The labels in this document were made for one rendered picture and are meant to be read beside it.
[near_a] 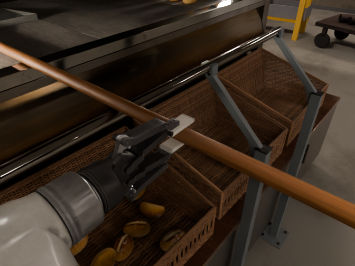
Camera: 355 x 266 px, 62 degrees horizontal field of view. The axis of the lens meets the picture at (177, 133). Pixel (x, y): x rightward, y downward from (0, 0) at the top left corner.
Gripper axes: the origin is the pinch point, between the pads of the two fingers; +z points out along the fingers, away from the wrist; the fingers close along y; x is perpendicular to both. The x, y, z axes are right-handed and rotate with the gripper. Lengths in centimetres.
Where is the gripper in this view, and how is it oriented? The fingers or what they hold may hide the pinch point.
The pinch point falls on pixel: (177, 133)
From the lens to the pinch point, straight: 55.5
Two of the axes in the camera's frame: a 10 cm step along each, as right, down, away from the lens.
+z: 6.4, -4.4, 6.3
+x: 7.7, 3.7, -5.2
